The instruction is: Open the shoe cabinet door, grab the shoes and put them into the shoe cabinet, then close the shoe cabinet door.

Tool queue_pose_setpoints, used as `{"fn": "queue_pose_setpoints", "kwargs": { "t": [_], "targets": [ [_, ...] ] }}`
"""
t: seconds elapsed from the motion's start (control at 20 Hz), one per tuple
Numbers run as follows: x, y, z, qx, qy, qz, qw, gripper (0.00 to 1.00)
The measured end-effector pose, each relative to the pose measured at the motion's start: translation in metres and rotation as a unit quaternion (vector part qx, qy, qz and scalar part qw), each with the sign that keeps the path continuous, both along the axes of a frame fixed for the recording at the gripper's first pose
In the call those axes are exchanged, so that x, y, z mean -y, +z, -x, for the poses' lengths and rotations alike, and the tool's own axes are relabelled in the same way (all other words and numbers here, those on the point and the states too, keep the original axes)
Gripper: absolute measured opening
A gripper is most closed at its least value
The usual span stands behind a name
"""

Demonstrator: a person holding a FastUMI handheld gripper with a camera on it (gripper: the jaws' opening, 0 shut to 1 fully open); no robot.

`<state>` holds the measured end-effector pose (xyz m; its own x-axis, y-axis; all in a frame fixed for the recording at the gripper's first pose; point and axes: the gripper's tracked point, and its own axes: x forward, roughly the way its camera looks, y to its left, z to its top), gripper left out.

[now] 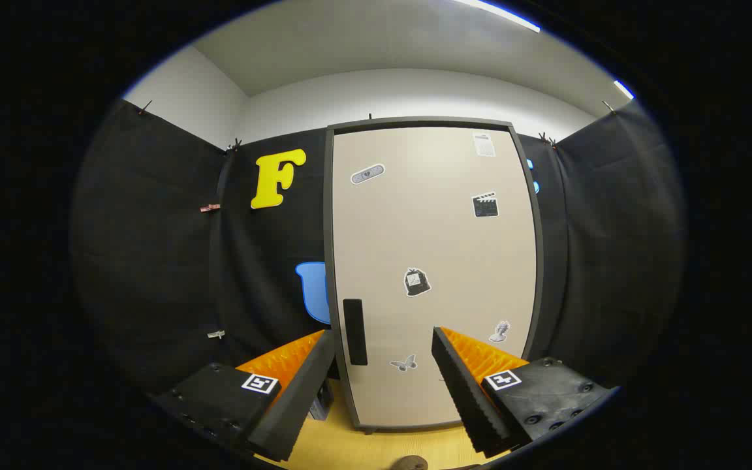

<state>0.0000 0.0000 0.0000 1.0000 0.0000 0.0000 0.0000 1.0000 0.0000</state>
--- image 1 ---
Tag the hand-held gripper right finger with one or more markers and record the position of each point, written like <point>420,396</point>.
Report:
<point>464,398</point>

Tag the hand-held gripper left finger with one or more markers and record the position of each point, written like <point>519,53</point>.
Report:
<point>304,398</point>

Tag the dark grey shoe cabinet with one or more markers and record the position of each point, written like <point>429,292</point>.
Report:
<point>328,261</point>

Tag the beige shoe cabinet door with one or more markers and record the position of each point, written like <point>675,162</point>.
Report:
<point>415,228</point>

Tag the blue paperback book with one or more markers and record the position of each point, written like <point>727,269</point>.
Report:
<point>320,401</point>

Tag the black backdrop cloth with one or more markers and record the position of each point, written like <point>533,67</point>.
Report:
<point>154,261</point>

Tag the red clip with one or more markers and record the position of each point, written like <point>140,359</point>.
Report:
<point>209,207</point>

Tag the short ceiling light strip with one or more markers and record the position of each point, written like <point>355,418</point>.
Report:
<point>624,89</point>

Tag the long ceiling light strip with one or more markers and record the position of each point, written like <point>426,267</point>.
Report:
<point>506,16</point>

